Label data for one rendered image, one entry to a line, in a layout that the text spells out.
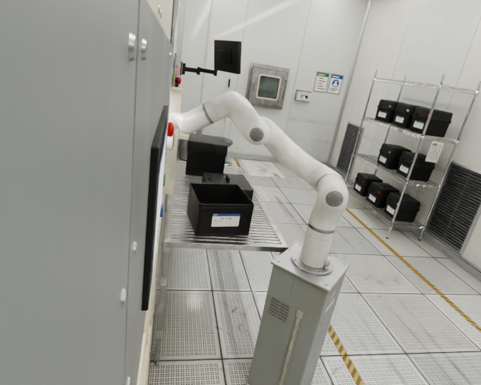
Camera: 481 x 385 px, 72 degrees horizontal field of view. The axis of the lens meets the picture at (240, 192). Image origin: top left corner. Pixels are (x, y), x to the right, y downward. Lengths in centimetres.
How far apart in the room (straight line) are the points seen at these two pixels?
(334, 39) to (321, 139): 170
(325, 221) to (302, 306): 39
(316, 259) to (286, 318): 31
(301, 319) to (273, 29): 501
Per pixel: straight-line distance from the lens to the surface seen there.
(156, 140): 23
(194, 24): 576
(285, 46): 600
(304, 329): 160
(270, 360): 181
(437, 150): 401
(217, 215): 158
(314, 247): 148
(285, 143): 137
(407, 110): 428
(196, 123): 139
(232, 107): 135
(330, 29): 627
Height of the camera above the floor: 154
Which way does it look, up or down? 20 degrees down
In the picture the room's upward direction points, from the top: 9 degrees clockwise
